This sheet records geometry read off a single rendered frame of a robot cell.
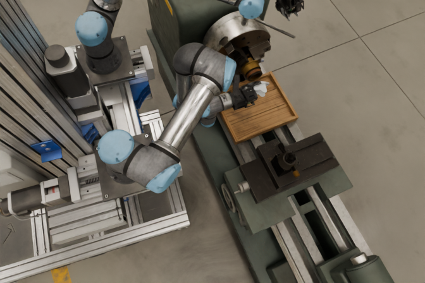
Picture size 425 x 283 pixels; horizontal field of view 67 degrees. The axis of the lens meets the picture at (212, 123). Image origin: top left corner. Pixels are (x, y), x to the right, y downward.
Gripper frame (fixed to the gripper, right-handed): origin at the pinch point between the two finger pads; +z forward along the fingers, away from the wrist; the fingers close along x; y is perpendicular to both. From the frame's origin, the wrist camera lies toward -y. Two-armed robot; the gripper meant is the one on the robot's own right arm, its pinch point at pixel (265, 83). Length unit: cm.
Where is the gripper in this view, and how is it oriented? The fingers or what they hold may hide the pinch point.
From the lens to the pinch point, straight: 153.0
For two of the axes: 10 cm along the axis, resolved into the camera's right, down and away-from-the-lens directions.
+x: 0.8, -4.2, -9.0
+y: 3.9, 8.4, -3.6
